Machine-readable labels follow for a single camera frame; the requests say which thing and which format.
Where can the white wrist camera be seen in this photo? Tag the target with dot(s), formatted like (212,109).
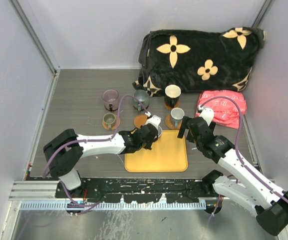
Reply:
(153,120)
(206,113)

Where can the light wood coaster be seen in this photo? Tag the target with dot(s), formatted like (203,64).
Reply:
(177,105)

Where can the black floral pillow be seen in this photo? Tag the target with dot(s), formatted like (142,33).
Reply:
(198,61)

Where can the pink white mug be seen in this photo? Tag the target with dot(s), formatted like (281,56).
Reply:
(160,131)

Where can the rattan coaster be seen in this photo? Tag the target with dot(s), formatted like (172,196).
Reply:
(170,125)
(118,121)

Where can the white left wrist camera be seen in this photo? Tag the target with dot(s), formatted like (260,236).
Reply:
(153,120)

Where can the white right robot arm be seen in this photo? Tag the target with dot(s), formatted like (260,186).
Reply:
(264,200)

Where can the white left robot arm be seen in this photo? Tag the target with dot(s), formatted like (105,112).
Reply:
(64,151)

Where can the orange wood coaster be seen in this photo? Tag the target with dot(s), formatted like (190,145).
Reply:
(140,120)

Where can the yellow tray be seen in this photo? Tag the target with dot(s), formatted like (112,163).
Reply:
(168,154)

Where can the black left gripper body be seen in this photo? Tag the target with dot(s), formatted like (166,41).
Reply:
(146,145)

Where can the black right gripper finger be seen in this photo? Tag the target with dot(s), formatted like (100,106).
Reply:
(212,125)
(183,127)

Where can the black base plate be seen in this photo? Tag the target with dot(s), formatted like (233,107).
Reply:
(142,190)

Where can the small grey-green mug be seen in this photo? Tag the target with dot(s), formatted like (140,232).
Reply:
(109,121)

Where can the purple glass mug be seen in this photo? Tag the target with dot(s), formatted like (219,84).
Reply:
(111,97)

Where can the large blue-grey mug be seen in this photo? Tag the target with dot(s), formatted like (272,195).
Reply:
(142,96)

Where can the grey white mug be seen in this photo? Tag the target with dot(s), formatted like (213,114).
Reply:
(176,116)

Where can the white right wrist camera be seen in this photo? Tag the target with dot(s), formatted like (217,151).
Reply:
(206,113)

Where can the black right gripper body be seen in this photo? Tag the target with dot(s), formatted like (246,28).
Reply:
(193,140)

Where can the pink plastic bag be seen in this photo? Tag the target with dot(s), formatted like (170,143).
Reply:
(226,113)

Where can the black cream mug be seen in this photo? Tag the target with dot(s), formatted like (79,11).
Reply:
(172,94)

